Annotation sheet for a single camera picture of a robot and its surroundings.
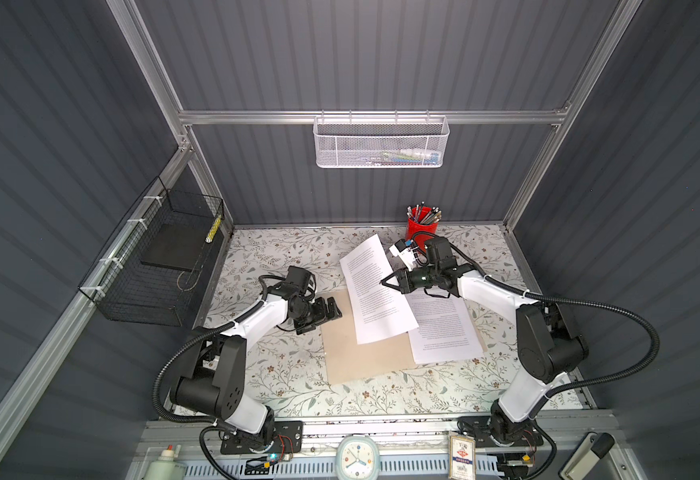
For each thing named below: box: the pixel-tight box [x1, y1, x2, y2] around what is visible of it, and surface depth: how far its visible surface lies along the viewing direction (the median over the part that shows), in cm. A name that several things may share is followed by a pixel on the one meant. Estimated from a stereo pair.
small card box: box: [448, 435, 477, 480], surface depth 71 cm
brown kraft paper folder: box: [320, 288, 488, 384], surface depth 89 cm
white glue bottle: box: [143, 444, 186, 480], surface depth 66 cm
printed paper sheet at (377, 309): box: [340, 234, 419, 345], surface depth 91 cm
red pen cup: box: [406, 202, 442, 251], surface depth 107 cm
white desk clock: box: [335, 435, 381, 480], surface depth 70 cm
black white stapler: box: [558, 432, 615, 480], surface depth 69 cm
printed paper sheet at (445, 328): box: [405, 289, 484, 364], surface depth 93 cm
